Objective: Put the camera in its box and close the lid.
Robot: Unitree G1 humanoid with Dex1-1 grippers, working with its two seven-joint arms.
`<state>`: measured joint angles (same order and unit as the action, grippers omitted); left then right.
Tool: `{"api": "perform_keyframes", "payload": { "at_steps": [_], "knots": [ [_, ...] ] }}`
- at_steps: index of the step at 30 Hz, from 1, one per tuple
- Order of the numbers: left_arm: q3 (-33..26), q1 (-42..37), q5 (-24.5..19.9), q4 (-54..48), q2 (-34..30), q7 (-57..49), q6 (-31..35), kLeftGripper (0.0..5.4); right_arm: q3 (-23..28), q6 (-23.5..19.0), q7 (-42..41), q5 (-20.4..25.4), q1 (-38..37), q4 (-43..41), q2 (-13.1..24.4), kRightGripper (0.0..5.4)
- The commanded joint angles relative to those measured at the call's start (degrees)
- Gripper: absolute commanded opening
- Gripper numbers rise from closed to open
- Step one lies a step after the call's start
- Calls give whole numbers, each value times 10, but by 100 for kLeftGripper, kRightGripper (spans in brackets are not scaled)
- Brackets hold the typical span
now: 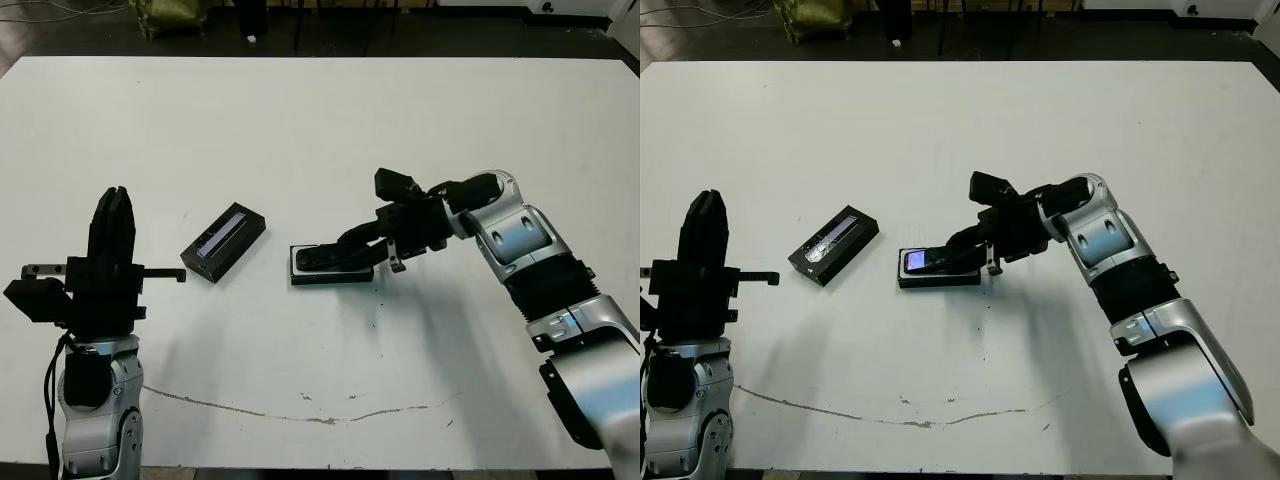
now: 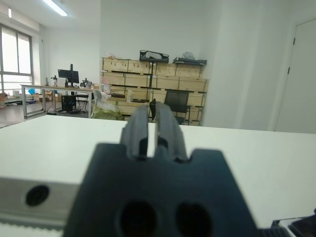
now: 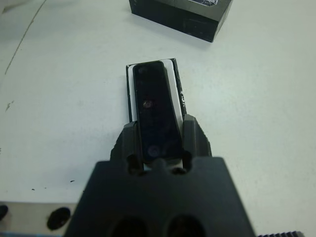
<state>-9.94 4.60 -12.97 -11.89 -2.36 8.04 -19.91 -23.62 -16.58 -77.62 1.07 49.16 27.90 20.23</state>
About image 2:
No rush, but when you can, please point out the brown cardboard box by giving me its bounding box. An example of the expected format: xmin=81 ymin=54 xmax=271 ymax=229
xmin=45 ymin=92 xmax=62 ymax=103

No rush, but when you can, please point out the black computer tower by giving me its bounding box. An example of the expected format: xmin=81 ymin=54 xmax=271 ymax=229
xmin=61 ymin=95 xmax=76 ymax=112

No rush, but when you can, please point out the olive green bag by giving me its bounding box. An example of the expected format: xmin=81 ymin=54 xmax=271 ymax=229
xmin=91 ymin=90 xmax=124 ymax=121

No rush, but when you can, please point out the black computer monitor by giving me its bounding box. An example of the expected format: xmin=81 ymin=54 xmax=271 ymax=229
xmin=57 ymin=63 xmax=79 ymax=87

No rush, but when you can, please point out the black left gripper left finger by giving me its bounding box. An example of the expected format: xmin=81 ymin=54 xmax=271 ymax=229
xmin=120 ymin=104 xmax=150 ymax=161

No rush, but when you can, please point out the white door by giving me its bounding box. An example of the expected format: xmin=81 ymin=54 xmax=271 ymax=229
xmin=275 ymin=18 xmax=316 ymax=134

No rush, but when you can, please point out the large window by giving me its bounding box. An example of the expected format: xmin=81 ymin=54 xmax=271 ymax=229
xmin=0 ymin=23 xmax=34 ymax=94

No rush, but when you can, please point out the dark flat tray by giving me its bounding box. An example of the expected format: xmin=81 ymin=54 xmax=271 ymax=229
xmin=172 ymin=57 xmax=207 ymax=66

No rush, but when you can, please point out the pink and white package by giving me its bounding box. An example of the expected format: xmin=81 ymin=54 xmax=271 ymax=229
xmin=101 ymin=76 xmax=112 ymax=93

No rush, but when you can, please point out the black open case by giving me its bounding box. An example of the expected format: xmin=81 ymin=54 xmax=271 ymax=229
xmin=139 ymin=50 xmax=170 ymax=64

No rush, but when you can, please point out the long ceiling light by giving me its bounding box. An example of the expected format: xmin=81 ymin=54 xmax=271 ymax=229
xmin=43 ymin=0 xmax=68 ymax=17

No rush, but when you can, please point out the white desk with metal legs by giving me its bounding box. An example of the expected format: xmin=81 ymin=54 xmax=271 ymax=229
xmin=21 ymin=83 xmax=96 ymax=119

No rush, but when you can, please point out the black mesh office chair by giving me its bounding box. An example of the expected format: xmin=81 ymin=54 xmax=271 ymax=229
xmin=163 ymin=90 xmax=192 ymax=126

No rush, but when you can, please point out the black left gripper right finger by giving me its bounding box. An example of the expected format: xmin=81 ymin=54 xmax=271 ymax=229
xmin=155 ymin=103 xmax=188 ymax=163

